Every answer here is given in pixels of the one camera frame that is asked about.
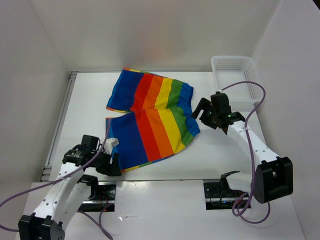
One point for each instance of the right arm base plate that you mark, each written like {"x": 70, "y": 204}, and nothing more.
{"x": 218, "y": 199}

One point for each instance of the white plastic basket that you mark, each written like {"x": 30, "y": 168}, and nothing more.
{"x": 237, "y": 77}

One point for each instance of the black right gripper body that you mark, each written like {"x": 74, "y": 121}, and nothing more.
{"x": 208, "y": 118}

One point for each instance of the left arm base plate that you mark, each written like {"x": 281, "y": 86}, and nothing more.
{"x": 102, "y": 199}

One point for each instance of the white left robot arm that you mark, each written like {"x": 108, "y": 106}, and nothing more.
{"x": 50, "y": 219}

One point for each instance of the rainbow striped shorts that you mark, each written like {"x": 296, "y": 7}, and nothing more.
{"x": 157, "y": 118}

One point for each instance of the aluminium table edge rail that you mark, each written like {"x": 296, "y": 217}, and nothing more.
{"x": 47, "y": 169}

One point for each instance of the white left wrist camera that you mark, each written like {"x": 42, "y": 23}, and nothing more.
{"x": 109, "y": 145}

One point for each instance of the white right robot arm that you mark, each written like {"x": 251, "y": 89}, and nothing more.
{"x": 272, "y": 175}

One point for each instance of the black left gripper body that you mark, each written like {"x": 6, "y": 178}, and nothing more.
{"x": 102, "y": 163}

